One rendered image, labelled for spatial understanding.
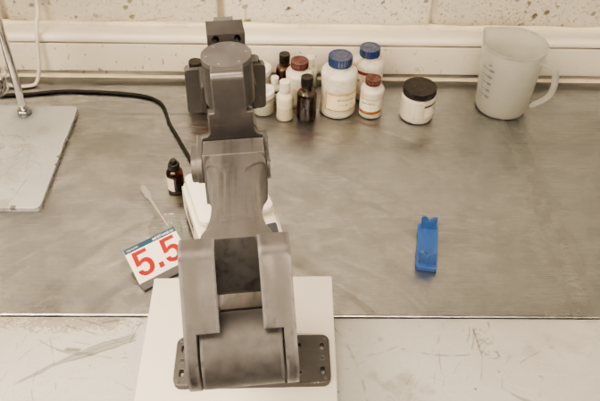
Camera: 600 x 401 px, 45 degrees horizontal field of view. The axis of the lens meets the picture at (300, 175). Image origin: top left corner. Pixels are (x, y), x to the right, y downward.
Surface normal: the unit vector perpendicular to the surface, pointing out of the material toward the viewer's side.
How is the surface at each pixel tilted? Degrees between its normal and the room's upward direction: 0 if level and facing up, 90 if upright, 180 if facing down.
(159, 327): 4
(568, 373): 0
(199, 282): 48
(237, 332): 14
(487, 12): 90
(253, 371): 70
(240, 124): 88
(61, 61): 90
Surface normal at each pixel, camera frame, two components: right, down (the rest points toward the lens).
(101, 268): 0.02, -0.75
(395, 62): 0.01, 0.66
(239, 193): -0.04, -0.91
